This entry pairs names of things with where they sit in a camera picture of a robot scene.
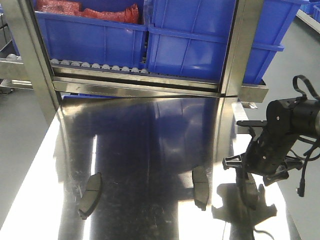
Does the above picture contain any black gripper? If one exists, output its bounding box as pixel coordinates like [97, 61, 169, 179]
[222, 99, 303, 193]

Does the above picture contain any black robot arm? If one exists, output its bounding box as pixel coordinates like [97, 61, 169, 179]
[222, 98, 320, 186]

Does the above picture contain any second-left grey brake pad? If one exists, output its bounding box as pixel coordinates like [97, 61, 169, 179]
[78, 172, 103, 220]

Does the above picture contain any roller conveyor track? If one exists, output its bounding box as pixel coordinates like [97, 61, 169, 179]
[50, 58, 150, 74]

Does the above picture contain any right blue plastic bin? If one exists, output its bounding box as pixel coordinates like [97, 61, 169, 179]
[143, 0, 306, 84]

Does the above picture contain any blue plastic bin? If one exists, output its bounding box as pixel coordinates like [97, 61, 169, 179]
[32, 0, 148, 68]
[143, 0, 306, 84]

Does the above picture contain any red plastic bag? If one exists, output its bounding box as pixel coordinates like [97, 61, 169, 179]
[35, 0, 140, 24]

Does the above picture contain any left blue plastic bin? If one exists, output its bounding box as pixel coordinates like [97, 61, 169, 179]
[32, 0, 148, 68]

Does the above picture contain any wrist camera mount plate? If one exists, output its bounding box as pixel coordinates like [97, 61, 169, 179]
[235, 120, 267, 136]

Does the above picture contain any stainless steel rack frame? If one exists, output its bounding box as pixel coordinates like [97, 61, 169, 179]
[0, 0, 269, 123]

